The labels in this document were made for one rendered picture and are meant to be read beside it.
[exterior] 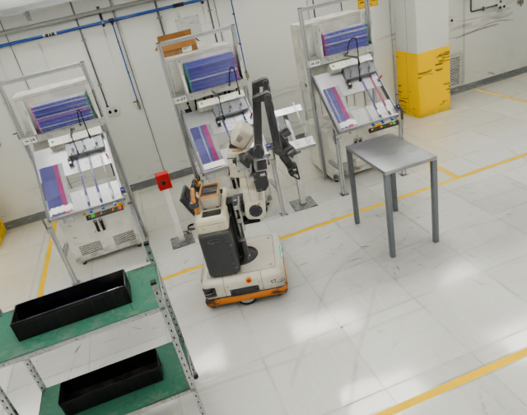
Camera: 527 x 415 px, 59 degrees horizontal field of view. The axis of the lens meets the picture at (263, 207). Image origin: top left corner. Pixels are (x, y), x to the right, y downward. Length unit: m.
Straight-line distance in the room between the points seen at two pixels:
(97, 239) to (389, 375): 3.15
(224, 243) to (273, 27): 3.68
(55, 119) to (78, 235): 1.14
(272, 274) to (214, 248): 0.50
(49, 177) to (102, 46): 2.05
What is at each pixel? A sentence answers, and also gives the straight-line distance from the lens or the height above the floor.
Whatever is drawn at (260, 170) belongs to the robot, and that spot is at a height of 1.04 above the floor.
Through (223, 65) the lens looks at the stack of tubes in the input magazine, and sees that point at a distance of 4.78.
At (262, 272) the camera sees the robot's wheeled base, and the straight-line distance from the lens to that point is 3.65.
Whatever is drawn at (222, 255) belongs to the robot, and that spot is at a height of 0.48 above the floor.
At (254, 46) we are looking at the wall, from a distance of 6.42.
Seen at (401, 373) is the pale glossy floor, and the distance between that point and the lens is 3.16.
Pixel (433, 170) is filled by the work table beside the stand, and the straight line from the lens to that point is 3.90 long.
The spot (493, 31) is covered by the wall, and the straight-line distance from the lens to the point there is 8.32.
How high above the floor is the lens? 2.36
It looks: 27 degrees down
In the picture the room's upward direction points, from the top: 13 degrees counter-clockwise
